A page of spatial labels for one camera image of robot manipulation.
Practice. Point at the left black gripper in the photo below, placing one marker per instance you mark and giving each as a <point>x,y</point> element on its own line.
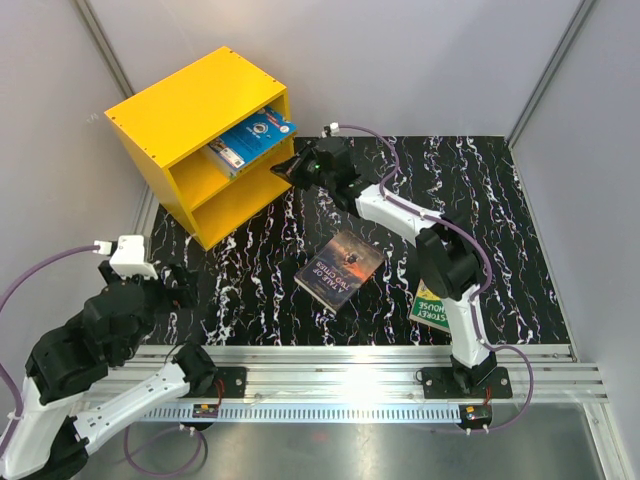
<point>174,297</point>

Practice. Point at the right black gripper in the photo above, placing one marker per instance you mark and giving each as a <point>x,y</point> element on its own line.
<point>283,170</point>

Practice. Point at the blue paperback with round badge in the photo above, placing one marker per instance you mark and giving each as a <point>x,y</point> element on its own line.
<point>258,133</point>

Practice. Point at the blue comic paperback book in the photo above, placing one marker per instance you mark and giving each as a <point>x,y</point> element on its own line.
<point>231,163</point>

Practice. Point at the dark Tale of Two Cities book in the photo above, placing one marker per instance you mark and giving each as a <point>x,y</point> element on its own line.
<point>339,270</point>

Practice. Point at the green Storey Treehouse book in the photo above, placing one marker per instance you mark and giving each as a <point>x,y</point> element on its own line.
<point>428,309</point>

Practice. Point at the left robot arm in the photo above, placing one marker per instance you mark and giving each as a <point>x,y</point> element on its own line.
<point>46,438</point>

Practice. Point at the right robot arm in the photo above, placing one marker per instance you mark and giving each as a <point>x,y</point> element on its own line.
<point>451,263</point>

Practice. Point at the yellow wooden shelf cabinet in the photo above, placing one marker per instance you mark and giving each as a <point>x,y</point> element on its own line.
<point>165,127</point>

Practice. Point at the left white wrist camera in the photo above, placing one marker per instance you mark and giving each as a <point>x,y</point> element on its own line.
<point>127,256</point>

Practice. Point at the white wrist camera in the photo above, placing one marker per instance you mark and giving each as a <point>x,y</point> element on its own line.
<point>127,256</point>
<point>330,130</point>

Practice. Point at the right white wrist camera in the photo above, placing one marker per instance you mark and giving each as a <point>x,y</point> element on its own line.
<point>330,130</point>

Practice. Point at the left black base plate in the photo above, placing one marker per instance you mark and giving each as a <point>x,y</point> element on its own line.
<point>230,381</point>

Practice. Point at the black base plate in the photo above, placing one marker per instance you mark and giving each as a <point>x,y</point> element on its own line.
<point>230,381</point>
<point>439,383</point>

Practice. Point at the white slotted cable duct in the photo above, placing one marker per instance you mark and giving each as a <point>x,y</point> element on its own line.
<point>305,413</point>

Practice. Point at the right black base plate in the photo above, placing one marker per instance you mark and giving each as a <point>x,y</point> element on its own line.
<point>439,383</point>

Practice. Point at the aluminium mounting rail frame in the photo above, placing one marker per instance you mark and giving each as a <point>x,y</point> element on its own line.
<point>365,359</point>

